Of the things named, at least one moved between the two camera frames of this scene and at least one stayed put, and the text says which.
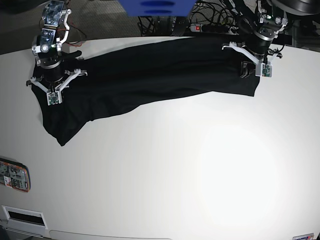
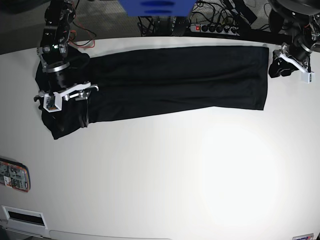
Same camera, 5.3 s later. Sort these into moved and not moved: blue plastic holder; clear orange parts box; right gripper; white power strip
Moved: right gripper
Not moved: clear orange parts box; white power strip; blue plastic holder
